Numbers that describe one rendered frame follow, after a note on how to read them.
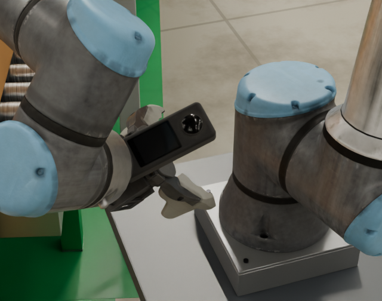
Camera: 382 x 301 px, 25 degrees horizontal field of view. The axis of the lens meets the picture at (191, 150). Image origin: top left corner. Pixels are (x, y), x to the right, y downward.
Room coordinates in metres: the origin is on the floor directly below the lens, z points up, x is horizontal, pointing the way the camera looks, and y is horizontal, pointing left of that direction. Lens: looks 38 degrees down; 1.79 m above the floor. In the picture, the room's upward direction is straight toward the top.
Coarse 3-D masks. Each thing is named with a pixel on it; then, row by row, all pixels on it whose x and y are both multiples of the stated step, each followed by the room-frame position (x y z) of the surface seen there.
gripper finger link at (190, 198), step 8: (160, 184) 0.78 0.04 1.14; (168, 184) 0.78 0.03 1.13; (176, 184) 0.79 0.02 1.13; (168, 192) 0.78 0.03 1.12; (176, 192) 0.78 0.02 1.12; (184, 192) 0.79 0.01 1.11; (176, 200) 0.79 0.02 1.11; (184, 200) 0.79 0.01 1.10; (192, 200) 0.80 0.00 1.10; (200, 200) 0.80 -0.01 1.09
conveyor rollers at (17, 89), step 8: (16, 56) 2.04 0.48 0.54; (16, 64) 1.98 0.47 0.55; (24, 64) 1.98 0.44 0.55; (8, 72) 1.96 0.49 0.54; (16, 72) 1.96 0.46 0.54; (24, 72) 1.96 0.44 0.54; (32, 72) 1.96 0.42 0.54; (8, 80) 1.95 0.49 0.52; (16, 80) 1.95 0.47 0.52; (24, 80) 1.95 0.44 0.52; (8, 88) 1.87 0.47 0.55; (16, 88) 1.87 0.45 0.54; (24, 88) 1.87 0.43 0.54; (8, 96) 1.86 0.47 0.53; (16, 96) 1.86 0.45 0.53; (0, 104) 1.79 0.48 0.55; (8, 104) 1.79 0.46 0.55; (16, 104) 1.79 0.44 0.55; (0, 112) 1.77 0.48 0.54; (8, 112) 1.78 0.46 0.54; (0, 120) 1.77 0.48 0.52; (8, 120) 1.77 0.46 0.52
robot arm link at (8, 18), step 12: (0, 0) 0.78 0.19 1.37; (12, 0) 0.77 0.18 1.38; (24, 0) 0.76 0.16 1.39; (36, 0) 0.76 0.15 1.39; (0, 12) 0.78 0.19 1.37; (12, 12) 0.76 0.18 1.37; (24, 12) 0.75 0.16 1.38; (0, 24) 0.77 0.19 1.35; (12, 24) 0.75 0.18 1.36; (0, 36) 0.78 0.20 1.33; (12, 36) 0.75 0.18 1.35; (12, 48) 0.76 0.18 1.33
